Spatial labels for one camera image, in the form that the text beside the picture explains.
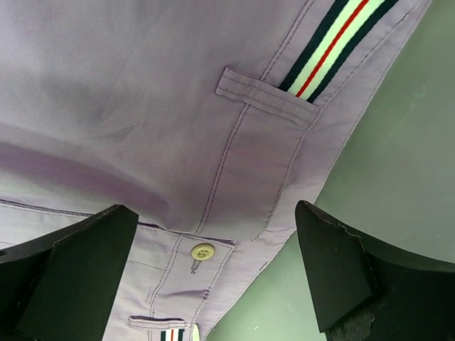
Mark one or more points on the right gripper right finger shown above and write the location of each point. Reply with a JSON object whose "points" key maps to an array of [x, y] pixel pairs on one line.
{"points": [[363, 288]]}

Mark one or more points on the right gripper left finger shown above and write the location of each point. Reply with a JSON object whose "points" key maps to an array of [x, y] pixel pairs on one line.
{"points": [[62, 286]]}

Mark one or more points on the purple trousers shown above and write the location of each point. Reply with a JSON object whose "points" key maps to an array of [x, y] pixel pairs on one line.
{"points": [[210, 119]]}

